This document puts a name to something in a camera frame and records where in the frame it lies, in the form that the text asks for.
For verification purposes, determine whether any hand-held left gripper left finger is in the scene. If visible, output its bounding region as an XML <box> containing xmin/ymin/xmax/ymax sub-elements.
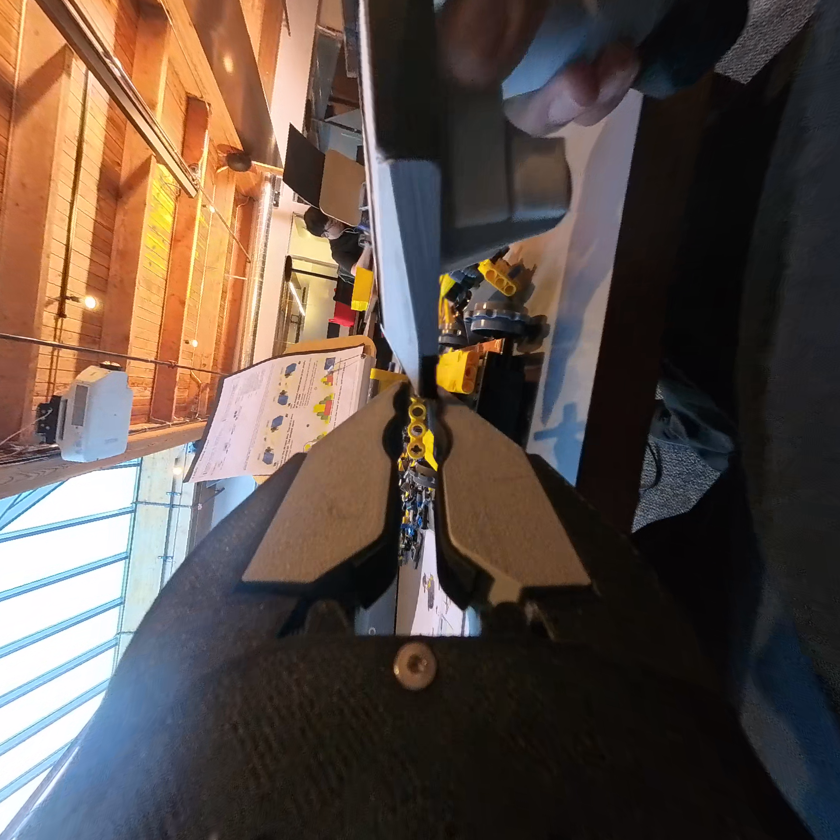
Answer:
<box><xmin>241</xmin><ymin>382</ymin><xmax>408</xmax><ymax>588</ymax></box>

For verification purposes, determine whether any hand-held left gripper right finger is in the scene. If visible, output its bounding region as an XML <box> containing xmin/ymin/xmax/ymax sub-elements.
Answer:
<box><xmin>430</xmin><ymin>386</ymin><xmax>592</xmax><ymax>608</ymax></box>

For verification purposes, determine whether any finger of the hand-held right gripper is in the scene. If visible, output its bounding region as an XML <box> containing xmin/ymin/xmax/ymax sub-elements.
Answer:
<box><xmin>379</xmin><ymin>159</ymin><xmax>441</xmax><ymax>395</ymax></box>

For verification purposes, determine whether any yellow thin toy beam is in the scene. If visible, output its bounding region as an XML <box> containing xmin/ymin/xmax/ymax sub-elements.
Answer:
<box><xmin>406</xmin><ymin>395</ymin><xmax>438</xmax><ymax>472</ymax></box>

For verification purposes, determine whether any person's right hand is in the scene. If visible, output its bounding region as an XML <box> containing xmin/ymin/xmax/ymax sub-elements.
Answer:
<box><xmin>438</xmin><ymin>0</ymin><xmax>642</xmax><ymax>137</ymax></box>

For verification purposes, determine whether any toy wheel gear subassembly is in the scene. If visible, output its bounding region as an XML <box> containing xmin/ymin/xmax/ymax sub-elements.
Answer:
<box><xmin>438</xmin><ymin>248</ymin><xmax>536</xmax><ymax>309</ymax></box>

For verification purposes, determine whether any brown cardboard box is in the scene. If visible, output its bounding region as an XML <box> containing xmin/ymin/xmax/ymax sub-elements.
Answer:
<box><xmin>282</xmin><ymin>123</ymin><xmax>366</xmax><ymax>228</ymax></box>

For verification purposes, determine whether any printed instruction board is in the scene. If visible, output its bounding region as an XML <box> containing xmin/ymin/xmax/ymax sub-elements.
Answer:
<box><xmin>185</xmin><ymin>336</ymin><xmax>379</xmax><ymax>484</ymax></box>

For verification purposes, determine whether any yellow toy vehicle model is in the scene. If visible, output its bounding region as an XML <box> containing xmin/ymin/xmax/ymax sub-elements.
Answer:
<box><xmin>369</xmin><ymin>295</ymin><xmax>551</xmax><ymax>448</ymax></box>

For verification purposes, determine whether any instruction booklet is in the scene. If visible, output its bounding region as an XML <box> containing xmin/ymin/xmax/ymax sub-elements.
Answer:
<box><xmin>410</xmin><ymin>538</ymin><xmax>472</xmax><ymax>637</ymax></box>

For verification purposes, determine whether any person's dark clothing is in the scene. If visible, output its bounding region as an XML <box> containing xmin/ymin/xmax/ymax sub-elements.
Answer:
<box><xmin>630</xmin><ymin>0</ymin><xmax>840</xmax><ymax>840</ymax></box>

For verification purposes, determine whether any white wall device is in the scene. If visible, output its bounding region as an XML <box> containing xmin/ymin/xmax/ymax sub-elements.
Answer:
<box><xmin>36</xmin><ymin>365</ymin><xmax>135</xmax><ymax>464</ymax></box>

